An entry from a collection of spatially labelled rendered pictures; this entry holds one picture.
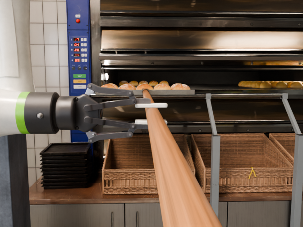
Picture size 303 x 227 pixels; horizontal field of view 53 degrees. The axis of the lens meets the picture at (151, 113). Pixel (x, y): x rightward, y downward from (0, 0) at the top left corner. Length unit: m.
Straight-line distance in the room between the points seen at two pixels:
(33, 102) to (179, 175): 0.49
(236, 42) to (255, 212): 1.18
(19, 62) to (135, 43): 1.48
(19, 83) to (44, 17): 1.56
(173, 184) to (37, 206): 1.74
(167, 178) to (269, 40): 2.24
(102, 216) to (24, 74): 1.21
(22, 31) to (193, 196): 0.72
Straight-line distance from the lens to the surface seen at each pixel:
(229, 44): 2.31
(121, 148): 2.22
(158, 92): 1.67
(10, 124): 0.68
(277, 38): 2.45
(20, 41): 0.84
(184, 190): 0.18
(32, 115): 0.66
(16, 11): 0.85
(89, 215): 1.87
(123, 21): 2.25
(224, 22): 2.33
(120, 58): 2.07
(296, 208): 1.99
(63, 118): 0.65
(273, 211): 2.00
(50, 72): 2.30
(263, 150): 2.40
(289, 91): 2.48
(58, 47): 2.29
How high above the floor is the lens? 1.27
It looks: 7 degrees down
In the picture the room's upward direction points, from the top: straight up
